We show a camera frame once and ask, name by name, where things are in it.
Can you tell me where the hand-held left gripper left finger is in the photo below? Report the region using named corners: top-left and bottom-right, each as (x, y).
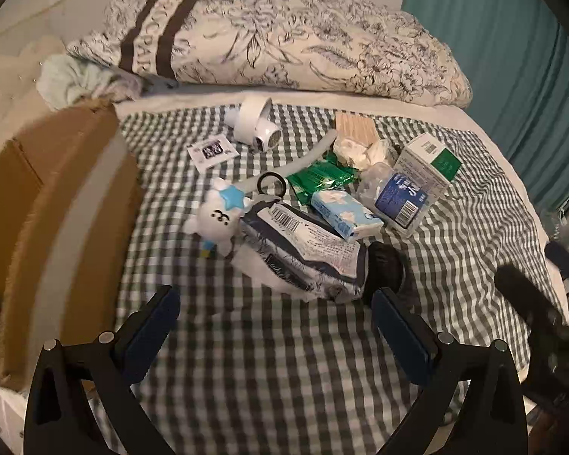
top-left (24, 284), bottom-right (182, 455)

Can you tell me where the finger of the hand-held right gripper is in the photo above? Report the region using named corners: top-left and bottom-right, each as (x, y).
top-left (494, 265), bottom-right (569, 337)
top-left (544, 241), bottom-right (569, 297)

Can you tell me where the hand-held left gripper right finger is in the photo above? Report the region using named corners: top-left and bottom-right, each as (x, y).
top-left (371, 287), bottom-right (529, 455)

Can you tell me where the blue white wet wipes packet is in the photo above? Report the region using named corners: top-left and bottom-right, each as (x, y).
top-left (230, 200), bottom-right (371, 301)

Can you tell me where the green and white medicine box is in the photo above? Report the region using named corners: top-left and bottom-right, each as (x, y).
top-left (393, 133), bottom-right (463, 195)

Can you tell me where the brown cardboard box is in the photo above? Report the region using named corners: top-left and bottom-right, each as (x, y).
top-left (0, 104), bottom-right (145, 389)

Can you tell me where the green foil packet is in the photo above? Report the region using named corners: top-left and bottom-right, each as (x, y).
top-left (286, 152), bottom-right (360, 207)

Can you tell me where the white round fan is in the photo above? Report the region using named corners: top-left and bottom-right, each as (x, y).
top-left (231, 96), bottom-right (281, 152)

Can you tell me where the black round pouch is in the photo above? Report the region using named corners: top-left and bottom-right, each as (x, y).
top-left (366, 241), bottom-right (409, 297)

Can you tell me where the white plush toy blue star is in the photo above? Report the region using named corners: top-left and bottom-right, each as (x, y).
top-left (190, 176), bottom-right (254, 257)

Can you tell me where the green checkered cloth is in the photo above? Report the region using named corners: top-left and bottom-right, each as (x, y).
top-left (88, 102), bottom-right (565, 455)

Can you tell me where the light blue tissue packet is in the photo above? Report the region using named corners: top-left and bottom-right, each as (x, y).
top-left (310, 188), bottom-right (382, 241)

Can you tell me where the clear plastic bag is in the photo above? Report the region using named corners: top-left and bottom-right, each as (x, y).
top-left (358, 161), bottom-right (399, 200)

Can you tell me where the small white printed card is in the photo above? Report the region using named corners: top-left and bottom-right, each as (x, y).
top-left (187, 135), bottom-right (239, 170)

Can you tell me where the teal curtain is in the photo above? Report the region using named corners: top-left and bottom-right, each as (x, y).
top-left (401, 0), bottom-right (569, 219)

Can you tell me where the crumpled white plastic bag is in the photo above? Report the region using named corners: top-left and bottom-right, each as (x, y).
top-left (333, 135), bottom-right (399, 170)

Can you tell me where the tan medicine box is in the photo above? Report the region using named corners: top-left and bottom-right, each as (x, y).
top-left (336, 113), bottom-right (377, 145)

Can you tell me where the light green crumpled cloth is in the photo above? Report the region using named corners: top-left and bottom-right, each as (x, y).
top-left (35, 53), bottom-right (145, 109)

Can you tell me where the white studded cushion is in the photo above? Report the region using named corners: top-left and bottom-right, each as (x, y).
top-left (0, 38), bottom-right (67, 162)

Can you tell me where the floral patterned pillow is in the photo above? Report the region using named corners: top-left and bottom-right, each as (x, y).
top-left (66, 0), bottom-right (472, 109)

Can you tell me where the black ring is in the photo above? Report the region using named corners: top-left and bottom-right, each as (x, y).
top-left (256, 172), bottom-right (286, 198)

